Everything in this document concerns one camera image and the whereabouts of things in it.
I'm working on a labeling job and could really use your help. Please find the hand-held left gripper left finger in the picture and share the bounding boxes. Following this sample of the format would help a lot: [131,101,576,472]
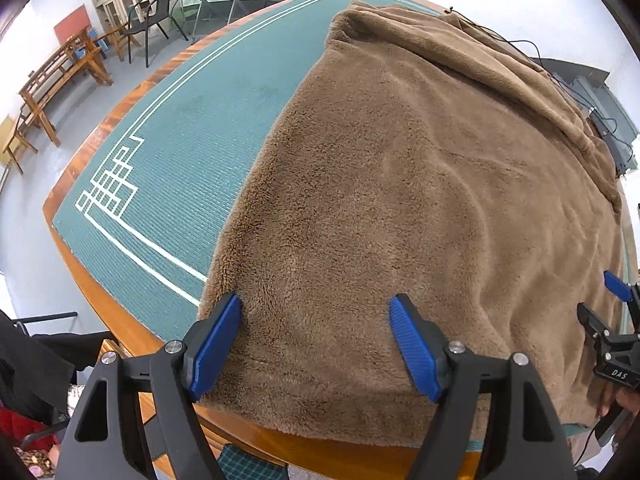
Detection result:
[55,292,244,480]

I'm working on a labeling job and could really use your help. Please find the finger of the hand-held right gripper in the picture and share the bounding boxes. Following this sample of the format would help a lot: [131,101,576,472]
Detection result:
[577,302,613,348]
[603,270,640,331]

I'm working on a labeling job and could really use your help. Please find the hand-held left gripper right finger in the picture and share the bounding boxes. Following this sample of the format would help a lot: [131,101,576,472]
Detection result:
[389,294,578,480]

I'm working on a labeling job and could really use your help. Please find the brown fleece garment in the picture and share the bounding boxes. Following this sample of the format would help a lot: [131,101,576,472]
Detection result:
[192,0,626,448]

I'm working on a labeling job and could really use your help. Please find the person's right hand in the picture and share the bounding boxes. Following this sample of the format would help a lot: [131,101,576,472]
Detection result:
[597,382,640,418]

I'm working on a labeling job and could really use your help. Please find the plaid cloth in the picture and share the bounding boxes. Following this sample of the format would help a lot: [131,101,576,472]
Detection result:
[217,442,292,480]

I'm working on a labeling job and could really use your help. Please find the person's white shoe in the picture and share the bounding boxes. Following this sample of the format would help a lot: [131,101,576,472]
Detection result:
[65,382,89,417]

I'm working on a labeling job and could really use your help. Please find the black office chair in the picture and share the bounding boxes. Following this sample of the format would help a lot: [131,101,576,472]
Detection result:
[12,310,79,453]

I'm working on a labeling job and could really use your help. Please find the person's black pants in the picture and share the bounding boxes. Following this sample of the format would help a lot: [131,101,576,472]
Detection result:
[0,309,114,426]

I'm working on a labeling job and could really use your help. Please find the red cloth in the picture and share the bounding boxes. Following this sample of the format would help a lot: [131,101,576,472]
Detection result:
[0,406,51,453]

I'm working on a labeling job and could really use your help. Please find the green mat with white border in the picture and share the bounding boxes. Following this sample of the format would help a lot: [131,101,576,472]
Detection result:
[52,0,636,448]

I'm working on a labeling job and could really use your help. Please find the yellow wooden chair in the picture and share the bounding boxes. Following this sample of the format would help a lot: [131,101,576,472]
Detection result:
[0,112,39,176]

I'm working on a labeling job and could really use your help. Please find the wooden bench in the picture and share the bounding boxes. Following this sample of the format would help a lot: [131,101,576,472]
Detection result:
[19,27,114,147]

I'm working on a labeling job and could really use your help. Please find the black cable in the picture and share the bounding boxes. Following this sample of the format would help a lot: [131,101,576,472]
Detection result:
[442,6,556,81]
[550,72,618,138]

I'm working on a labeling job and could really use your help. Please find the orange wall board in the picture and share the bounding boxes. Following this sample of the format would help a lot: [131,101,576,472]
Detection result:
[53,4,91,45]

